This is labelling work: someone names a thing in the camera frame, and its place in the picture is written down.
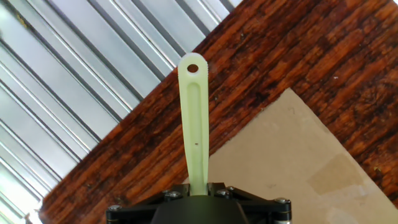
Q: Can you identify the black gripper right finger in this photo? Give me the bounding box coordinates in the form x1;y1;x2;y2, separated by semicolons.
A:
207;182;292;224

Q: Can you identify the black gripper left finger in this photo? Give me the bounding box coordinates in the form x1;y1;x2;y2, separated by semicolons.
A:
105;183;191;224

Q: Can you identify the brown cardboard sheet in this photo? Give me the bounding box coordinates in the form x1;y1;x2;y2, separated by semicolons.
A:
183;88;398;224

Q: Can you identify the glossy wood grain board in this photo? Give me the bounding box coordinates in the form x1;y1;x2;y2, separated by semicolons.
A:
39;0;398;224

